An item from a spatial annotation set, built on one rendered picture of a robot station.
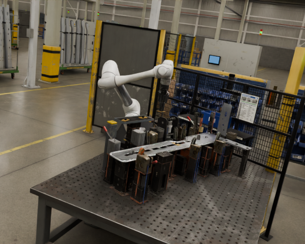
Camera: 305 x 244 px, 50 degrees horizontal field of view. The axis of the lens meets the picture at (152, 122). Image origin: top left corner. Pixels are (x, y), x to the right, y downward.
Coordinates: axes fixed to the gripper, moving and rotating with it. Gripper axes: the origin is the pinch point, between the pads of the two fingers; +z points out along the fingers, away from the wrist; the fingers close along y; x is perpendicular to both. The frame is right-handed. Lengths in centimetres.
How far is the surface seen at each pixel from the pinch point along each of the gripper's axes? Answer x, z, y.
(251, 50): 627, -108, -313
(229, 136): 82, 26, 22
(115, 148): -51, 33, 7
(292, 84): 116, -36, 59
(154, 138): -7.1, 27.7, 4.3
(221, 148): 51, 32, 36
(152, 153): -25.9, 33.5, 23.8
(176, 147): 4.2, 31.8, 21.9
